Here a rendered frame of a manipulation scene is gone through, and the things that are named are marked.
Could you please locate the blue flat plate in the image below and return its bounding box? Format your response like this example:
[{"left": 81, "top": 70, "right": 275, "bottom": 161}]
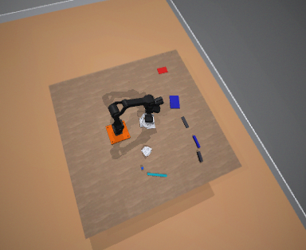
[{"left": 170, "top": 96, "right": 180, "bottom": 108}]

